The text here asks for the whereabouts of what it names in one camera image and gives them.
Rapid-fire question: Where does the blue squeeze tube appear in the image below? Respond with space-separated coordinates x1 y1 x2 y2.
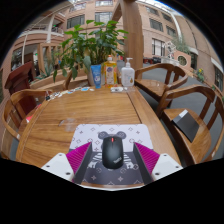
90 64 103 90

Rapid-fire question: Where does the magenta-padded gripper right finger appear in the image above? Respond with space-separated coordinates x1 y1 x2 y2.
133 141 184 185

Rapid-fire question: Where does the black computer mouse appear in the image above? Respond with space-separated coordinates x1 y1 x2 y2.
101 136 125 170

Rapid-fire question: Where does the green plant in white pot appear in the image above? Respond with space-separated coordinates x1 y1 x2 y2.
52 19 129 87

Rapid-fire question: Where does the black notebook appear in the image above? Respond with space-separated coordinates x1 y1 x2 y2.
171 109 200 143

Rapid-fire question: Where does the spiky green agave plant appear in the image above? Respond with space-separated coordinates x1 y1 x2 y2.
36 59 56 79

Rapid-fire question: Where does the small white packet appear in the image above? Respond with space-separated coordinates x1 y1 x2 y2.
110 86 125 93

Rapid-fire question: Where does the white abstract sculpture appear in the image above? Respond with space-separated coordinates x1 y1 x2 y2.
165 40 178 60

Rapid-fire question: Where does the white stone pedestal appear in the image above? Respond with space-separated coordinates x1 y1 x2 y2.
161 56 178 66

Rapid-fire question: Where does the white pump dispenser bottle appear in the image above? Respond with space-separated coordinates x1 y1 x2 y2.
120 57 136 88

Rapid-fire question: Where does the yellow liquid bottle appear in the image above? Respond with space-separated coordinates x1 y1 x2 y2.
101 54 119 89

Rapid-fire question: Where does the dark red wooden lectern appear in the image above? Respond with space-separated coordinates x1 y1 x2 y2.
3 60 38 116

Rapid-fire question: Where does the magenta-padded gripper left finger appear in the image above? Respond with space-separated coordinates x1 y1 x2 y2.
41 141 94 185

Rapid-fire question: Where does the white grey bear-print mouse pad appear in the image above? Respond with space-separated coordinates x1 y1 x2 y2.
68 123 155 186

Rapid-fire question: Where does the yellow flowering potted plant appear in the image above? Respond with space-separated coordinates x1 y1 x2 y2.
194 68 206 84

